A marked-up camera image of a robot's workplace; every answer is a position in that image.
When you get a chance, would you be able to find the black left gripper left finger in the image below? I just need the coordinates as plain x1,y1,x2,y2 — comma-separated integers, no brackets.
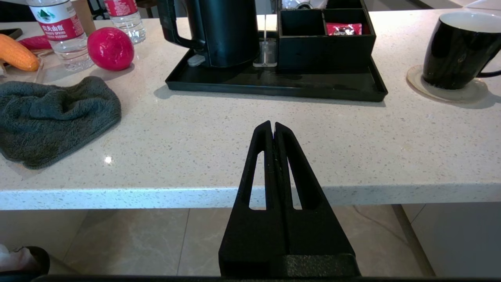
218,121,289,275

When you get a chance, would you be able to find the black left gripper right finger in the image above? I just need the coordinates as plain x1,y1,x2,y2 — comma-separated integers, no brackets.
274,122,361,277

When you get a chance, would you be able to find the black electric kettle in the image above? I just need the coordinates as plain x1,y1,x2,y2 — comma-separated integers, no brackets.
159,0,260,68

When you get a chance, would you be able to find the black serving tray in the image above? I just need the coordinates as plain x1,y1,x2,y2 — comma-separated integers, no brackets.
165,33,389,102

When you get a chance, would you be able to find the round white coaster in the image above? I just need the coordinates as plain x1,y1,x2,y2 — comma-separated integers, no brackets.
406,65,489,104

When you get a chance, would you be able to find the black compartment organizer box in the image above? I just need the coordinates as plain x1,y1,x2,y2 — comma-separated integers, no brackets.
277,0,377,73

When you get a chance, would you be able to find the red coffee sachet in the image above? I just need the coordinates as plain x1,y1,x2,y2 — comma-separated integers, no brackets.
326,22,363,36

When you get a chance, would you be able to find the black mug white inside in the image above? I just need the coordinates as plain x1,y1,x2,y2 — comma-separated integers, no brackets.
423,11,501,90

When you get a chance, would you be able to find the dark grey fuzzy towel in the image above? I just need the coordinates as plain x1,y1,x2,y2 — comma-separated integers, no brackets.
0,76,122,170

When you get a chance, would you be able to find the red foil ball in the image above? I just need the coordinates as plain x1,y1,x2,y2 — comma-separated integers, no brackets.
87,27,135,72

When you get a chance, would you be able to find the clear water bottle red cap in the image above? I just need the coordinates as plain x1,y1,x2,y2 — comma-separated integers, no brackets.
27,0,94,72
104,0,146,44

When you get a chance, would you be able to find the red toy chili pepper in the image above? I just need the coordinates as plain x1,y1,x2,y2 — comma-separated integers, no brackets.
18,35,52,51

